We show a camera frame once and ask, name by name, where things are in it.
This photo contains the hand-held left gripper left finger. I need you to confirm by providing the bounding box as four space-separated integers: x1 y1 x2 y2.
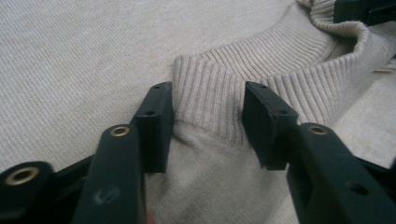
130 81 175 174

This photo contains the beige knit sweater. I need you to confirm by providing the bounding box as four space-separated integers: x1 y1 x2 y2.
0 0 396 224

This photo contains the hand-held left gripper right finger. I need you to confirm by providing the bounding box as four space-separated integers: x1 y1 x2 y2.
242 81 299 172

